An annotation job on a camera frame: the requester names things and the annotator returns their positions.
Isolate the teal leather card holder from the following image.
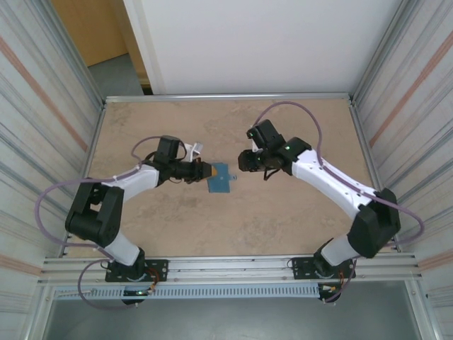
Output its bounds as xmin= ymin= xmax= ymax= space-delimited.
xmin=207 ymin=161 xmax=237 ymax=195

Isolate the wooden door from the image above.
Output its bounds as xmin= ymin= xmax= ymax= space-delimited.
xmin=51 ymin=0 xmax=149 ymax=86

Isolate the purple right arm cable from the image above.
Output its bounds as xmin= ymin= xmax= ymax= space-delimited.
xmin=253 ymin=101 xmax=425 ymax=305

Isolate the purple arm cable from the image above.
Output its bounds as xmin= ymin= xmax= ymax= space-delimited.
xmin=253 ymin=101 xmax=425 ymax=305
xmin=35 ymin=136 xmax=164 ymax=310

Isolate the aluminium table edge rail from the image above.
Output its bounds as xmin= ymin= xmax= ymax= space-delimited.
xmin=62 ymin=101 xmax=108 ymax=258
xmin=348 ymin=98 xmax=403 ymax=253
xmin=102 ymin=92 xmax=355 ymax=104

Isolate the wide aluminium mounting rail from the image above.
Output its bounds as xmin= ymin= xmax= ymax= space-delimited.
xmin=40 ymin=251 xmax=424 ymax=284

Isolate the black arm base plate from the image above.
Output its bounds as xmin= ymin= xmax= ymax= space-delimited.
xmin=290 ymin=256 xmax=356 ymax=281
xmin=105 ymin=259 xmax=169 ymax=283

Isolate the grey slotted cable duct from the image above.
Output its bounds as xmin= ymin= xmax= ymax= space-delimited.
xmin=52 ymin=285 xmax=321 ymax=300

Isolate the striped translucent enclosure panel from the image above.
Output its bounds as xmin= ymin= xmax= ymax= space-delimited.
xmin=0 ymin=0 xmax=103 ymax=295
xmin=353 ymin=0 xmax=453 ymax=295

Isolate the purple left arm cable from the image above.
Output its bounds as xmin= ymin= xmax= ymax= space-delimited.
xmin=35 ymin=136 xmax=164 ymax=310

